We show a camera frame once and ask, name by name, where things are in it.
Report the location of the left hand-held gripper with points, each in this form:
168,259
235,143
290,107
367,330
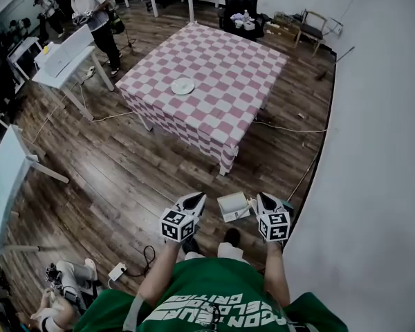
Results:
178,227

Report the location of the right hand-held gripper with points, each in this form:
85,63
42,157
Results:
275,227

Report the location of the person's left forearm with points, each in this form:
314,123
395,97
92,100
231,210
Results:
159,275

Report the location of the person's right forearm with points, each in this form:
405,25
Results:
278,275

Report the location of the teal broom with long stick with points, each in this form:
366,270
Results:
287,204

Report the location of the person's black shoe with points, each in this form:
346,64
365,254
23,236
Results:
232,235
190,246

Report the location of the person's light trousers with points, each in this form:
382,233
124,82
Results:
228,251

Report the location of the person's green t-shirt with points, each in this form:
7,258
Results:
211,282

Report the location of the white round plate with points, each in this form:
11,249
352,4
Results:
183,86

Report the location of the black swivel chair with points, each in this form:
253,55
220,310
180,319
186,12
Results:
86,290

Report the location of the pink checkered table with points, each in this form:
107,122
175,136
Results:
211,67

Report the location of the spare hand-held gripper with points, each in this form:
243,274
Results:
53,277

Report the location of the cardboard box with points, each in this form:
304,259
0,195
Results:
280,29

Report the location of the wooden chair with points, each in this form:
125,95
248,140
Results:
309,29

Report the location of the small white table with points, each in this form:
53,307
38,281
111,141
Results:
64,78

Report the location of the large white table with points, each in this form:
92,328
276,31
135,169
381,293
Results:
7,178

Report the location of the clear plastic bottle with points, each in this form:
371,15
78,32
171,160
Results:
246,15

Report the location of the white box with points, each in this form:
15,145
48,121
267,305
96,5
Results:
67,48

